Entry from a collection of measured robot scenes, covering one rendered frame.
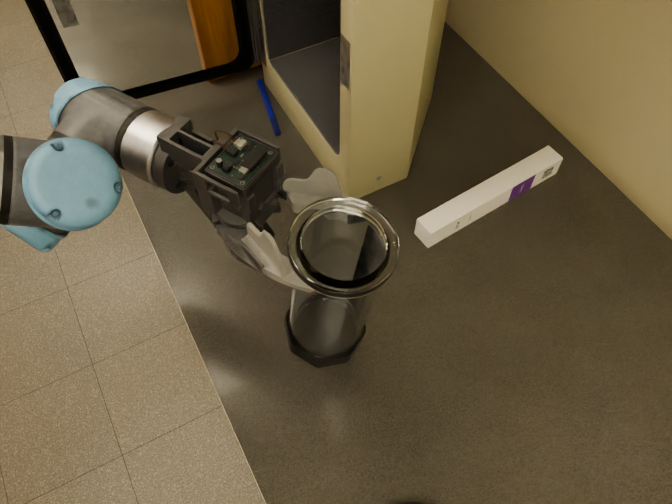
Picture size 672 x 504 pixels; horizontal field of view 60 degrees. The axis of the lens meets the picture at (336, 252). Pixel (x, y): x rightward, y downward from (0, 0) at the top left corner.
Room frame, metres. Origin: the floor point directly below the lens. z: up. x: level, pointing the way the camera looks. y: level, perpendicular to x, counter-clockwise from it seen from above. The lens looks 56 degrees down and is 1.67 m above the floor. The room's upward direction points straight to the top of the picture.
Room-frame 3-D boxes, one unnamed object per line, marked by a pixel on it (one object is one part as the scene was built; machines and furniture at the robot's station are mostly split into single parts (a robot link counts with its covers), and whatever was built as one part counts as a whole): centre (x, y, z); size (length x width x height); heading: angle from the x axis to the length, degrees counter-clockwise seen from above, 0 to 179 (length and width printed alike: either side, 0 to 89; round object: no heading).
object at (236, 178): (0.40, 0.12, 1.21); 0.12 x 0.08 x 0.09; 58
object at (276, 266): (0.31, 0.06, 1.21); 0.09 x 0.03 x 0.06; 34
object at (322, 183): (0.38, 0.01, 1.21); 0.09 x 0.03 x 0.06; 82
